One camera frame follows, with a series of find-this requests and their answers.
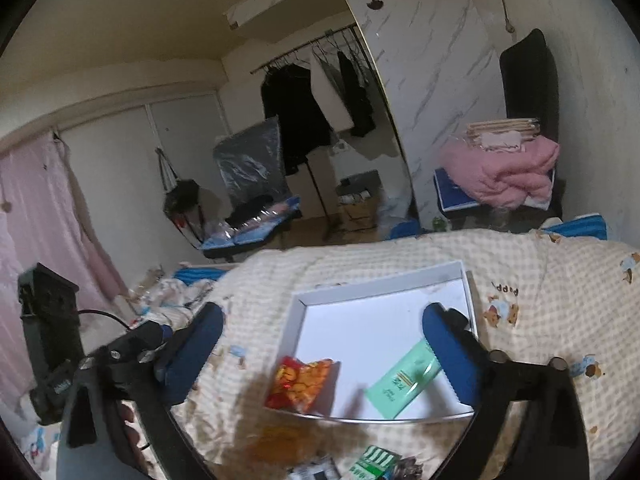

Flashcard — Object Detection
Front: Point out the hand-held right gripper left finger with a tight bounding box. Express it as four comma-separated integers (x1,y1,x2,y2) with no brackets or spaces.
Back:
57,304,224,480

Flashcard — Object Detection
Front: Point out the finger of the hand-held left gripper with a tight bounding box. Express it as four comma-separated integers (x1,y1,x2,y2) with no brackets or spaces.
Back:
106,321,174,361

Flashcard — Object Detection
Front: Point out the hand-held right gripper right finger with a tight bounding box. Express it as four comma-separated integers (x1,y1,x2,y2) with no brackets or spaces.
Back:
422,302,591,480

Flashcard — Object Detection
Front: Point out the light green tube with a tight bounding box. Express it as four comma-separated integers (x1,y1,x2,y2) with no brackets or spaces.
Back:
364,338,444,420

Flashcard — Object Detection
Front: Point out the white shallow box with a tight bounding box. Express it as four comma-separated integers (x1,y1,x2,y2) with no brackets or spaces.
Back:
264,260,481,424

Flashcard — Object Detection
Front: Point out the red orange snack packet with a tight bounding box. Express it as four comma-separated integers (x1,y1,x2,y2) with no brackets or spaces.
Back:
265,356,334,415

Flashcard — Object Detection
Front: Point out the bread bun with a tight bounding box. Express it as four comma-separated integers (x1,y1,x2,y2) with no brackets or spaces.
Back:
254,424,314,467

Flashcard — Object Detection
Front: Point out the green white striped packet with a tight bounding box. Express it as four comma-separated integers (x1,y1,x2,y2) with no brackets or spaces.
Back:
349,445,404,480

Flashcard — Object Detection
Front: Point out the person's left hand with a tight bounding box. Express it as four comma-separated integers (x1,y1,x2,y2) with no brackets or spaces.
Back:
120,402,149,467

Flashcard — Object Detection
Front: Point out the printed white bedding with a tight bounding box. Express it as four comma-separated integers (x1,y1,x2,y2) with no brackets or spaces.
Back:
129,266,227,333

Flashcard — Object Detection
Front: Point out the checked bear print blanket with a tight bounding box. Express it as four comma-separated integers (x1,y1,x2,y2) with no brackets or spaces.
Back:
170,227,640,480

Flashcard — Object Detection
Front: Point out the pink curtain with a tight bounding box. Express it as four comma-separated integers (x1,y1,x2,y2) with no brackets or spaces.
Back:
0,131,132,411

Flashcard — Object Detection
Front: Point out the blue low table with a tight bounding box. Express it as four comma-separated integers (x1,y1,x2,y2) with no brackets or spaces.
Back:
199,197,304,262

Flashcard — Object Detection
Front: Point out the black hanging bag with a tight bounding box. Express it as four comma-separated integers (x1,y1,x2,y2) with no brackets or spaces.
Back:
155,147,202,228

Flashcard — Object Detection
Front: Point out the grey white packet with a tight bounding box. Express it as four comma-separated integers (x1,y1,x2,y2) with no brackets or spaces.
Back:
289,457,342,480

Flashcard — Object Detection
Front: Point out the blue flat box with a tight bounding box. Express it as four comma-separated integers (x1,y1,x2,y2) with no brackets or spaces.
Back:
433,167,482,213

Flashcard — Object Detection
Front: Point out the cardboard box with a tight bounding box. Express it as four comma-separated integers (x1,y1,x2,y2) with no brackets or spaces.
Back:
335,170,382,231

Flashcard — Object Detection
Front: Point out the blue striped towel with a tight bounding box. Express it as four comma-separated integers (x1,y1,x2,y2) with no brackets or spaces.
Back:
541,212,609,242

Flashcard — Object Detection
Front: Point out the pink fluffy blanket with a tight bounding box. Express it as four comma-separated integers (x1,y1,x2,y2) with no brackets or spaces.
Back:
439,135,561,209

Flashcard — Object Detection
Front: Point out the clear plastic cover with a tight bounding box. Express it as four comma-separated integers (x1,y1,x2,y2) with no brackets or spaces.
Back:
213,115,292,211

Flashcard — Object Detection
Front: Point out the clothes rack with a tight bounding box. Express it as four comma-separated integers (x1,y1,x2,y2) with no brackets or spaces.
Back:
249,24,362,242

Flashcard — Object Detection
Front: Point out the black coat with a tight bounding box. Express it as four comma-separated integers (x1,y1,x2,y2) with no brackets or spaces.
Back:
260,62,334,177

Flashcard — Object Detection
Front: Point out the black hanging garment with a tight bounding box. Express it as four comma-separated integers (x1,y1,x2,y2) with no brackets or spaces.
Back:
337,50,377,139

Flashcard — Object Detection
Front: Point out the black chair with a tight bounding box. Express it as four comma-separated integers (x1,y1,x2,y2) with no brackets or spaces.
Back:
499,28,565,222

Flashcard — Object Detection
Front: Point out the white hanging garment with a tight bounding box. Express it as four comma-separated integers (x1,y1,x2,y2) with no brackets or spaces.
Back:
309,42,354,134

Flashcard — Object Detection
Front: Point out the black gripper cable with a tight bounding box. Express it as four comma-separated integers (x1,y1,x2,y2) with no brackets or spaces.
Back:
77,309,135,332

